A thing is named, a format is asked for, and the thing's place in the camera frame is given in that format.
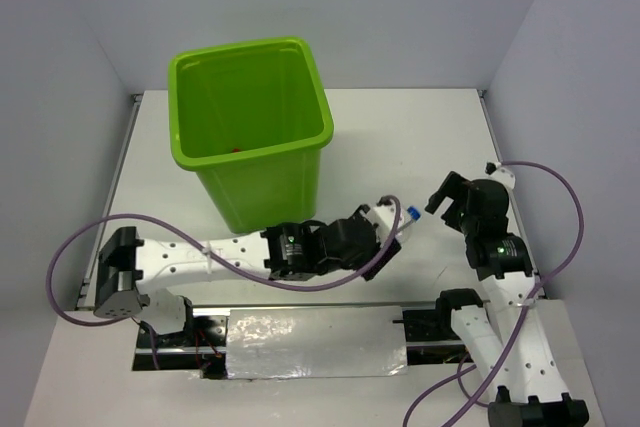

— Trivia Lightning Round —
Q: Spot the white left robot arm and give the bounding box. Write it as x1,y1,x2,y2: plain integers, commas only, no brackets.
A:
93,200,408,346

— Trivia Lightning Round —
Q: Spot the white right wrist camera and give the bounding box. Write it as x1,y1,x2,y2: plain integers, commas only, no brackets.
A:
485,162,516,190

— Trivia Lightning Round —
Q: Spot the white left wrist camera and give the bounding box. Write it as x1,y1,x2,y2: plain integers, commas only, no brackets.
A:
365,204,411,244

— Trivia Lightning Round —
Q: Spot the green plastic bin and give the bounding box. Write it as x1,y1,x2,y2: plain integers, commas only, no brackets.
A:
168,37,334,233

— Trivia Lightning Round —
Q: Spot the silver foil sheet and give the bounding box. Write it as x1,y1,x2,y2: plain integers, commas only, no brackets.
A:
225,306,408,380

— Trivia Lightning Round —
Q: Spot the blue label bottle blue cap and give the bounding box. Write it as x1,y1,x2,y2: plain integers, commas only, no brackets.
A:
396,206,421,244

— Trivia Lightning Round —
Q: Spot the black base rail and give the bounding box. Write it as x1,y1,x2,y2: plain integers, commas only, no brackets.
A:
132,302,466,381

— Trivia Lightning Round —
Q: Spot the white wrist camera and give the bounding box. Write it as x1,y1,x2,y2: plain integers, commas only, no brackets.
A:
485,162,516,190
365,204,411,244

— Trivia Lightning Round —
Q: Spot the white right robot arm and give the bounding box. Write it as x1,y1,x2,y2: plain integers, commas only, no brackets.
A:
425,172,590,426

